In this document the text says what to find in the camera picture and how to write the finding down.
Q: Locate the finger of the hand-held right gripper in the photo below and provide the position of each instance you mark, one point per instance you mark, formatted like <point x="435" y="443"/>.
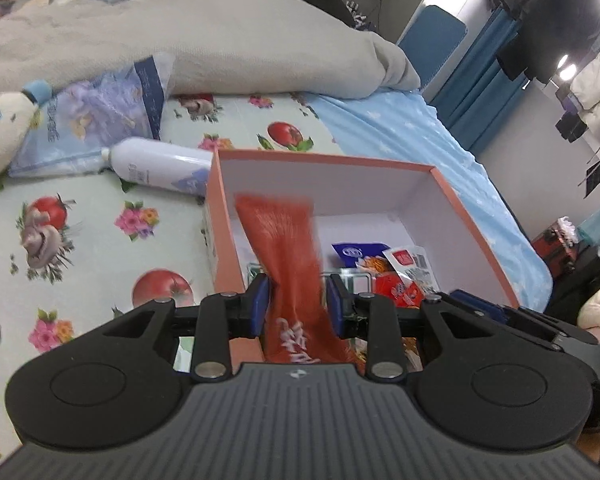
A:
<point x="480" y="304"/>

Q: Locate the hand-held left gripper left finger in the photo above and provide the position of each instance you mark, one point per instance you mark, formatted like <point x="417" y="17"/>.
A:
<point x="260" y="307"/>

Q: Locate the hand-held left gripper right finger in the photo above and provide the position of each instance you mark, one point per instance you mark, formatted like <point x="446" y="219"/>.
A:
<point x="335" y="310"/>

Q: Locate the blue snack packet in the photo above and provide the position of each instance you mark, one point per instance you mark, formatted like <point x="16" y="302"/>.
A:
<point x="355" y="255"/>

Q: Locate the red orange snack packet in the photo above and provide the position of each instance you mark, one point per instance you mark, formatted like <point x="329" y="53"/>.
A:
<point x="290" y="250"/>

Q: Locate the red and clear snack packet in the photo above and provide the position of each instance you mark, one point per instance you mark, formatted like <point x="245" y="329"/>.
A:
<point x="412" y="265"/>

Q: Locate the orange cardboard box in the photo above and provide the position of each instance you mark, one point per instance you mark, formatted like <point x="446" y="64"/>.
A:
<point x="360" y="190"/>

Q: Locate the red suitcase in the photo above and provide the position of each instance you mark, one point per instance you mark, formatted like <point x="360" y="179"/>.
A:
<point x="555" y="250"/>

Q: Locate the blue star bed sheet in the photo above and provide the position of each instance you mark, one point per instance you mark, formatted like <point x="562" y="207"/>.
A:
<point x="430" y="145"/>

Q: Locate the white spray bottle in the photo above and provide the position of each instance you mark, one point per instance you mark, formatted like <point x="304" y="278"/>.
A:
<point x="155" y="162"/>

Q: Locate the blue curtain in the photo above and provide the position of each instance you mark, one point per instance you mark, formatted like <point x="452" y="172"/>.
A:
<point x="480" y="90"/>

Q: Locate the white puffer jacket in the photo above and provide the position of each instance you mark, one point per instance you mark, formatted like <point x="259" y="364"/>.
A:
<point x="597" y="85"/>

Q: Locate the blue plastic bag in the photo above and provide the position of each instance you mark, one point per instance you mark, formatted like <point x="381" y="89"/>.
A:
<point x="95" y="110"/>

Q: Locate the blue chair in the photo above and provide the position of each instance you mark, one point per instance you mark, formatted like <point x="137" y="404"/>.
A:
<point x="430" y="40"/>

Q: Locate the grey blanket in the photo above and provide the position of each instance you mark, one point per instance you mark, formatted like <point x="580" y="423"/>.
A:
<point x="205" y="35"/>

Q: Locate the dark hanging clothes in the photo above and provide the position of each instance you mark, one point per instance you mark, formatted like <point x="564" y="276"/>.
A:
<point x="555" y="20"/>

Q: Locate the group of small bottles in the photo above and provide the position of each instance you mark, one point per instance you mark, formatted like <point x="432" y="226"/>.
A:
<point x="358" y="14"/>

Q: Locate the white plush toy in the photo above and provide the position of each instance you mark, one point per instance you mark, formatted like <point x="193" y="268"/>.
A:
<point x="0" y="135"/>

